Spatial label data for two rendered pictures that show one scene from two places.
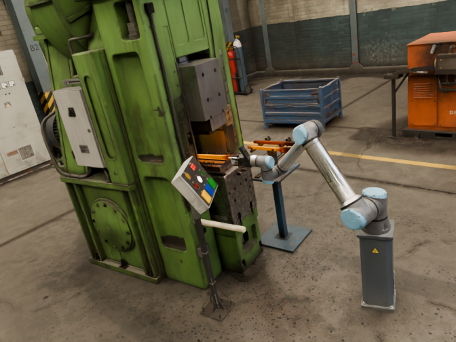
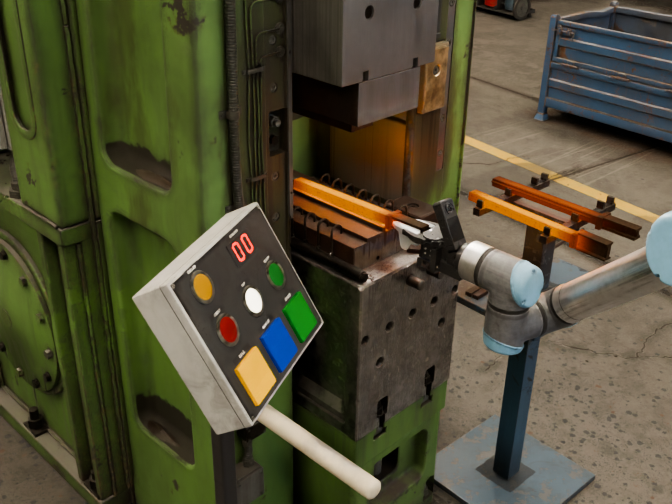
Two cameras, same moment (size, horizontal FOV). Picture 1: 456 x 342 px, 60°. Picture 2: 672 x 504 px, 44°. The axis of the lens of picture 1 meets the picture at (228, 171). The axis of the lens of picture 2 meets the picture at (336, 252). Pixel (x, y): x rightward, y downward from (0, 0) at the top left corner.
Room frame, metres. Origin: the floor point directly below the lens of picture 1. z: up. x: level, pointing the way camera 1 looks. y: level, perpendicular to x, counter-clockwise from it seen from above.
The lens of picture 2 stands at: (1.19, -0.11, 1.85)
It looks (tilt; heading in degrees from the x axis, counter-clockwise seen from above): 28 degrees down; 7
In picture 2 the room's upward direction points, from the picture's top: 1 degrees clockwise
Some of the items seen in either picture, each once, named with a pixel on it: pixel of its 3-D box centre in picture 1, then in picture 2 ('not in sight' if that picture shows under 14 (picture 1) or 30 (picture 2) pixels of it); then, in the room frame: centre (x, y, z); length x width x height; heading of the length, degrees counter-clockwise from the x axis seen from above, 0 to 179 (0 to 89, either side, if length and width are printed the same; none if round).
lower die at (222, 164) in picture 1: (205, 163); (320, 215); (3.05, 0.17, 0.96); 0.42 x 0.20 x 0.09; 53
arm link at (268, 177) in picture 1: (268, 175); (509, 322); (2.75, -0.30, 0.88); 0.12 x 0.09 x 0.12; 126
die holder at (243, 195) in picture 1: (214, 188); (332, 296); (3.10, 0.14, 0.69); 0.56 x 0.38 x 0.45; 53
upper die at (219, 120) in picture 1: (197, 121); (322, 75); (3.05, 0.17, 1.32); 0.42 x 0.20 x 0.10; 53
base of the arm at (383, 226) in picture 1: (375, 220); not in sight; (2.21, -0.89, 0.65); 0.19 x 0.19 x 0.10
